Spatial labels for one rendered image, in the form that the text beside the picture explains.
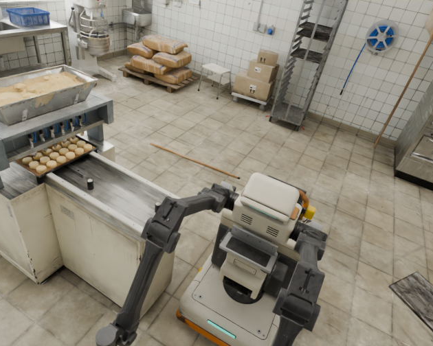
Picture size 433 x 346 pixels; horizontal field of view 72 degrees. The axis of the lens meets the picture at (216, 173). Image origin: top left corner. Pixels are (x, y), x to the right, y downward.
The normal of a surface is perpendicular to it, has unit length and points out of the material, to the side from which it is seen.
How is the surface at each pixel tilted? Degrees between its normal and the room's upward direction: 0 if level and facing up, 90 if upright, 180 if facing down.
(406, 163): 89
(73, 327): 0
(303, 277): 37
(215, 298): 0
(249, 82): 87
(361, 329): 0
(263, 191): 43
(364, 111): 90
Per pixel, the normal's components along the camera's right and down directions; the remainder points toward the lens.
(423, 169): -0.46, 0.47
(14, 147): 0.86, 0.41
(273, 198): -0.19, -0.26
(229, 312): 0.15, -0.79
